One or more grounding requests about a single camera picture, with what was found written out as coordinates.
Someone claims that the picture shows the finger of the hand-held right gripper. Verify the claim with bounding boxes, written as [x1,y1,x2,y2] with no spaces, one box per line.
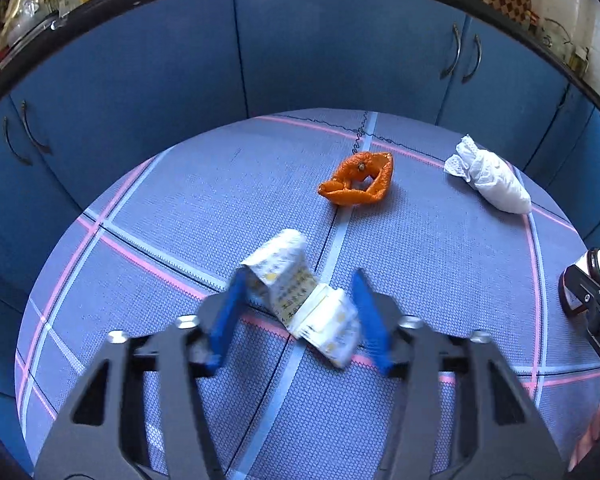
[560,265,600,315]

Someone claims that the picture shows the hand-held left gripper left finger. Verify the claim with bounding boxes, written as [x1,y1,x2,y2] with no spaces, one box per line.
[32,267,253,480]

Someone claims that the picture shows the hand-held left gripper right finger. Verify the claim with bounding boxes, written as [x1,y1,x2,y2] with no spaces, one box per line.
[350,267,566,480]

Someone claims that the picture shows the white printed medicine box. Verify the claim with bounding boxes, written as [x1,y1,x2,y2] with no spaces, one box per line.
[240,229,361,368]

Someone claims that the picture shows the person's right forearm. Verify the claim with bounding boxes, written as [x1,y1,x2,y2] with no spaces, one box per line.
[567,385,600,473]

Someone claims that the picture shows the blue plaid tablecloth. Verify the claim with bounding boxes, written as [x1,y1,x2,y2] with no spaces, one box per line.
[14,109,600,480]

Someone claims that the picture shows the white crumpled tissue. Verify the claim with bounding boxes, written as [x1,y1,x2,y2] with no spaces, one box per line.
[443,134,532,215]

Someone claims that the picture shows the orange peel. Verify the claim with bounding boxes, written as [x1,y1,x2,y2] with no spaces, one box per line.
[317,151,396,207]

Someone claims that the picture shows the black kitchen countertop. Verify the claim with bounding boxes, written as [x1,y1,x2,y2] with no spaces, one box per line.
[0,0,600,126]

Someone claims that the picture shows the glass kettle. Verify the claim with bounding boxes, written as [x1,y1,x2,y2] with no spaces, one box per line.
[540,17,576,58]

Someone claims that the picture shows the blue kitchen cabinets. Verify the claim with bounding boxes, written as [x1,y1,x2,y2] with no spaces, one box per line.
[0,0,600,471]

